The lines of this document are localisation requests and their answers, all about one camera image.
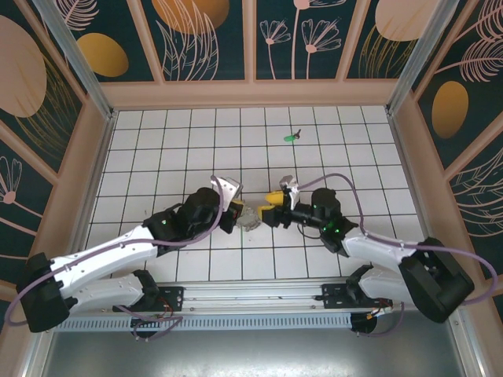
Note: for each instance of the green-headed key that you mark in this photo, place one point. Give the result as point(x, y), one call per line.
point(290, 138)

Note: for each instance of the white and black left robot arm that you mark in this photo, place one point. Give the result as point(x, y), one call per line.
point(110, 251)

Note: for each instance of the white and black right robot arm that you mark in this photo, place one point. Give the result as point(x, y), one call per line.
point(373, 247)

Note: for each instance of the grey metal sheet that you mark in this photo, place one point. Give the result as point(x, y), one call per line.
point(251, 353)

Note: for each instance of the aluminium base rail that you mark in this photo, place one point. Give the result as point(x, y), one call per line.
point(251, 292)

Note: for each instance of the aluminium table side rail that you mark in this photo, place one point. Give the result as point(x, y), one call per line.
point(94, 188)
point(411, 188)

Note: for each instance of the aluminium frame post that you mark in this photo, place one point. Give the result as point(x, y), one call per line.
point(82, 66)
point(420, 66)

